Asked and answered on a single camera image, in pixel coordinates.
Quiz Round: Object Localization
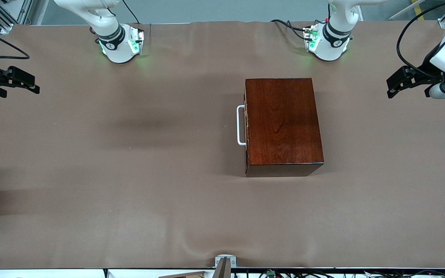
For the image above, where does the grey camera post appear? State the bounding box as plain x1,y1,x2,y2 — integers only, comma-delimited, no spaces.
213,258,231,278

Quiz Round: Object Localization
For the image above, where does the black arm base cable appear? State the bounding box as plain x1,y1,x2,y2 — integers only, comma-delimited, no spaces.
271,19,309,41
121,0,141,24

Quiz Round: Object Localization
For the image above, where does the brown table cloth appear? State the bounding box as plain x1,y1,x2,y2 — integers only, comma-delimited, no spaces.
0,20,445,270

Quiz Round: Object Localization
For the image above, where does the black left arm base cable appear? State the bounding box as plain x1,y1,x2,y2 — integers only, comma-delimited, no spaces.
271,19,309,41

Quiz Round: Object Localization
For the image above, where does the dark brown wooden cabinet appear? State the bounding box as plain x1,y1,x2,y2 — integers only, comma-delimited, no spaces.
244,78,325,178

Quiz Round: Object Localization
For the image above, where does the grey metal table clamp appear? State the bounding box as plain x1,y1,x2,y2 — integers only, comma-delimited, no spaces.
215,255,237,268

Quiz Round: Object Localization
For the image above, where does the light wood drawer white handle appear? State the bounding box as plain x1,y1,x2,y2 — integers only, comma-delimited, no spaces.
236,93,249,173

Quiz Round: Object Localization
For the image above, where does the black right arm base cable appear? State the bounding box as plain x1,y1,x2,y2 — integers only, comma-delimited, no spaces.
121,0,141,24

